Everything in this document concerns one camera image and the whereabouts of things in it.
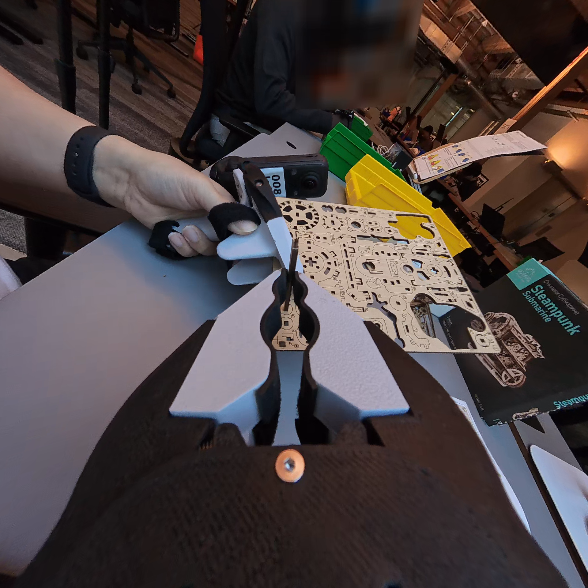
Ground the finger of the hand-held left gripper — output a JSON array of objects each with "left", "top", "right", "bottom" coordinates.
[
  {"left": 215, "top": 227, "right": 283, "bottom": 287},
  {"left": 241, "top": 162, "right": 305, "bottom": 275}
]

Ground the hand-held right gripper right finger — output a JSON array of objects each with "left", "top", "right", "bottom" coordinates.
[{"left": 296, "top": 272, "right": 410, "bottom": 445}]

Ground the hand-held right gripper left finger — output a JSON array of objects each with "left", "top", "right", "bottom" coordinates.
[{"left": 169, "top": 270, "right": 283, "bottom": 445}]

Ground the laser-cut plywood parts sheet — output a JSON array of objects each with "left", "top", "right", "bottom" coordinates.
[{"left": 271, "top": 198, "right": 501, "bottom": 354}]

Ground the person's left forearm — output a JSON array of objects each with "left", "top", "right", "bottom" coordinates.
[{"left": 0, "top": 64, "right": 92, "bottom": 221}]

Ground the grey desk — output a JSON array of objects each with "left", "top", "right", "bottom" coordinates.
[{"left": 0, "top": 122, "right": 588, "bottom": 588}]

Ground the person's left hand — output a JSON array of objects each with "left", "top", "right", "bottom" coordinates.
[{"left": 94, "top": 135, "right": 261, "bottom": 258}]

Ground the yellow plastic bin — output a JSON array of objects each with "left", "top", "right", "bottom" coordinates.
[{"left": 345, "top": 154, "right": 471, "bottom": 257}]

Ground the black office chair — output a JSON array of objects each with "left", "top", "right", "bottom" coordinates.
[
  {"left": 177, "top": 0, "right": 258, "bottom": 161},
  {"left": 76, "top": 0, "right": 180, "bottom": 99}
]

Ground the white instruction booklet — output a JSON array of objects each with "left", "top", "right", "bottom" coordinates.
[{"left": 452, "top": 397, "right": 531, "bottom": 536}]

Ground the black model kit box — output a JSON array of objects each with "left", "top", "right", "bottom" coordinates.
[{"left": 455, "top": 257, "right": 588, "bottom": 427}]

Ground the black wrist band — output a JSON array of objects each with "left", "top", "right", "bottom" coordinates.
[{"left": 63, "top": 125, "right": 116, "bottom": 208}]

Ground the printed instruction sheet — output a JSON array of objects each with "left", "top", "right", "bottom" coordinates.
[{"left": 416, "top": 131, "right": 547, "bottom": 182}]

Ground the person's light clothing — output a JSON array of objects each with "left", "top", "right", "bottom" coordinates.
[{"left": 0, "top": 257, "right": 21, "bottom": 299}]

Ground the black metal table frame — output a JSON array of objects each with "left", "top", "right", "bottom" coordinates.
[{"left": 54, "top": 0, "right": 115, "bottom": 130}]

